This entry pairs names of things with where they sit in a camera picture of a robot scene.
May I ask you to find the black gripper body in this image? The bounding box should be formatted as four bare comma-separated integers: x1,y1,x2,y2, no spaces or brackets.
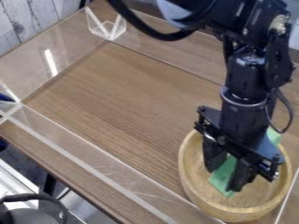
193,87,285,181

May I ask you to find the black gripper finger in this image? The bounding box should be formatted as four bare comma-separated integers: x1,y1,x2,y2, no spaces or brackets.
201,136,228,172
225,157,257,192

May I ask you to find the green rectangular block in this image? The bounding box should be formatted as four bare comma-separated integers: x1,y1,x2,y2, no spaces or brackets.
208,128,281,198

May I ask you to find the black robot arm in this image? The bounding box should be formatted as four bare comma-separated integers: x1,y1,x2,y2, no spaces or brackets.
106,0,295,192

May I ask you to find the brown wooden bowl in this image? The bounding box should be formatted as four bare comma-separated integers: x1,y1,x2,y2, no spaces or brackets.
177,130,292,223

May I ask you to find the black table leg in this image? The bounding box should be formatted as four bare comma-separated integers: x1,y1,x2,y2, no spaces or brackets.
42,174,57,196

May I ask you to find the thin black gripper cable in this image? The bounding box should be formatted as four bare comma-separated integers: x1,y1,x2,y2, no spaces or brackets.
265,88,295,135

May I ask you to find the clear acrylic enclosure wall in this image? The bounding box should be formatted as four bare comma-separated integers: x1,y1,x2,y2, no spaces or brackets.
0,2,293,224

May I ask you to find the black cable lower left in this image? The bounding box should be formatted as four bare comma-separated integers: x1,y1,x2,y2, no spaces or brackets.
0,193,68,224

